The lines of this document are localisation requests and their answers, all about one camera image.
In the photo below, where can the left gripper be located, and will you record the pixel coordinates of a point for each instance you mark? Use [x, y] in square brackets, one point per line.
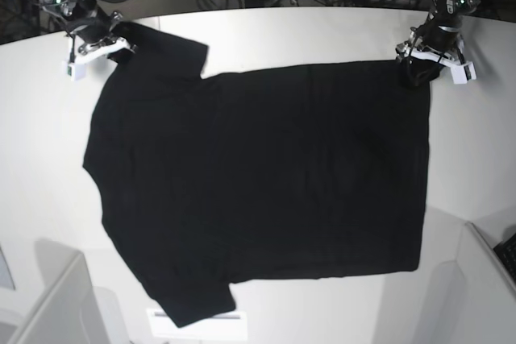
[440, 37]

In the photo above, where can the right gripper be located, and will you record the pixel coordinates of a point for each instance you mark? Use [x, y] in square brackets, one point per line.
[93, 37]

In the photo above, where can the black T-shirt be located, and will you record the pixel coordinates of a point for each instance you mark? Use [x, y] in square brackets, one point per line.
[304, 172]

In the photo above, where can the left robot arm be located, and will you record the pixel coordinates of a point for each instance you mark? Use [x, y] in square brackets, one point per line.
[450, 12]

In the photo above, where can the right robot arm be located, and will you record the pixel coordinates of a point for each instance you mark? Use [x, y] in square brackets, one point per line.
[61, 10]

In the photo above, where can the black keyboard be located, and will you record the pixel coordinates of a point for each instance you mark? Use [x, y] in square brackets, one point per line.
[505, 251]

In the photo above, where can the grey partition panel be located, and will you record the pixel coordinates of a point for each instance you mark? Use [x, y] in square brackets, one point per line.
[66, 312]

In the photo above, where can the white table slot plate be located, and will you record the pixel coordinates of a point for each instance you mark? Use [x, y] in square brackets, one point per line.
[223, 327]

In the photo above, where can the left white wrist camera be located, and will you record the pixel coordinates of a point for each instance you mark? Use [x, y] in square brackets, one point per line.
[424, 63]

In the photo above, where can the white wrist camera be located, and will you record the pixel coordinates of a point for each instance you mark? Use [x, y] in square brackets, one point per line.
[424, 63]
[75, 63]

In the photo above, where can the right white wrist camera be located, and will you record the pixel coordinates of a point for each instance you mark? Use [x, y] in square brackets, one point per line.
[75, 63]

